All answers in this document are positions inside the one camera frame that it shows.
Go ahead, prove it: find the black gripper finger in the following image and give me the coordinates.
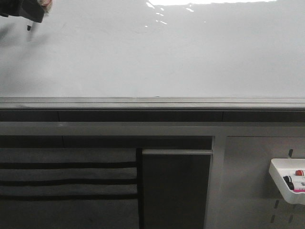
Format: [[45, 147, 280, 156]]
[[0, 0, 44, 23]]

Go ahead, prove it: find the white black whiteboard marker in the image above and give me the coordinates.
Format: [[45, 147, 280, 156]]
[[25, 0, 53, 31]]

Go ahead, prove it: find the white whiteboard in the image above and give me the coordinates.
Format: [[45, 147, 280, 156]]
[[0, 0, 305, 110]]

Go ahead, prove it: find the grey black striped panel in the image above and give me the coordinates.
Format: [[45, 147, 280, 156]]
[[0, 148, 143, 229]]

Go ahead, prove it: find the dark grey board panel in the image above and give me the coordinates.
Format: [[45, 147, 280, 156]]
[[143, 149, 212, 229]]

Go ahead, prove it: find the grey pegboard panel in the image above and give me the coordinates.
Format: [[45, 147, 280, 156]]
[[216, 137, 305, 229]]

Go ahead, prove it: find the white plastic marker tray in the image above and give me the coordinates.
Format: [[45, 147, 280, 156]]
[[269, 158, 305, 205]]

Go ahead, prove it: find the black capped marker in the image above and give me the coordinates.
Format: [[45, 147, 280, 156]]
[[283, 176, 305, 182]]

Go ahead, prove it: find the red capped marker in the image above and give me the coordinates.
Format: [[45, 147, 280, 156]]
[[295, 169, 305, 176]]

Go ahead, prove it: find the pink marker in tray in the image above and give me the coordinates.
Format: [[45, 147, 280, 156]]
[[293, 187, 305, 193]]

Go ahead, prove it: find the grey metal stand frame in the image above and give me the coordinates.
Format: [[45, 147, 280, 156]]
[[0, 122, 305, 229]]

